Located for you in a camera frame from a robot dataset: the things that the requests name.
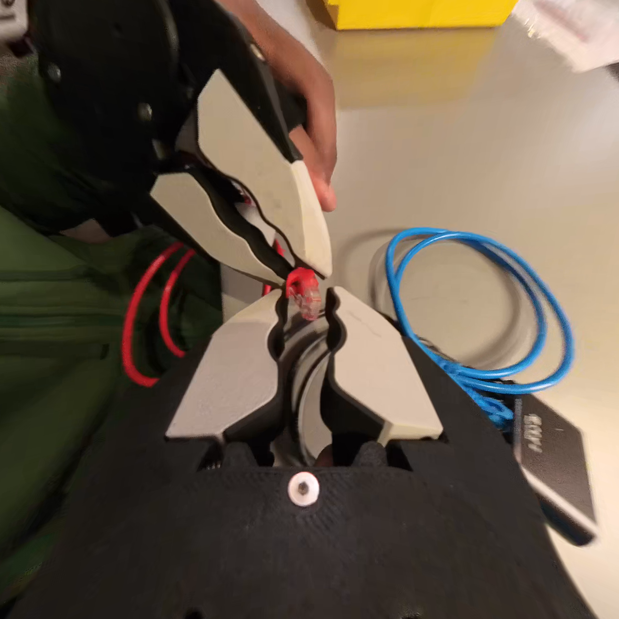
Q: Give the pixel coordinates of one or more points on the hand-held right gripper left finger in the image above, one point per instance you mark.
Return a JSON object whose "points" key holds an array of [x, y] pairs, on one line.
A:
{"points": [[227, 377]]}

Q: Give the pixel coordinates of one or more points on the yellow plastic bin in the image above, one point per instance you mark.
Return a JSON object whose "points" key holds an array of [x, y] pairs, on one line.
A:
{"points": [[416, 12]]}

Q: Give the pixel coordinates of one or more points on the black ethernet adapter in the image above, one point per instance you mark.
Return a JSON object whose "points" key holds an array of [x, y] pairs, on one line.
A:
{"points": [[556, 449]]}

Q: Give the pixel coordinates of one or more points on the white paper sheet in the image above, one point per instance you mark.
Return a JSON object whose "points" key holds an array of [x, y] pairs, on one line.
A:
{"points": [[570, 29]]}

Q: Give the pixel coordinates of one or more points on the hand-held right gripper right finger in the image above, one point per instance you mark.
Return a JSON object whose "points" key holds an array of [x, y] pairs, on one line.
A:
{"points": [[382, 382]]}

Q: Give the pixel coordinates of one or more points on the person's left hand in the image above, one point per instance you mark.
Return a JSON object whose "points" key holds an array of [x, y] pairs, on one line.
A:
{"points": [[309, 106]]}

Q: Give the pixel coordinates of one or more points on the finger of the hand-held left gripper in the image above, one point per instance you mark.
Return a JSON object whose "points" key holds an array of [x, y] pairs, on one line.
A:
{"points": [[193, 213], [256, 159]]}

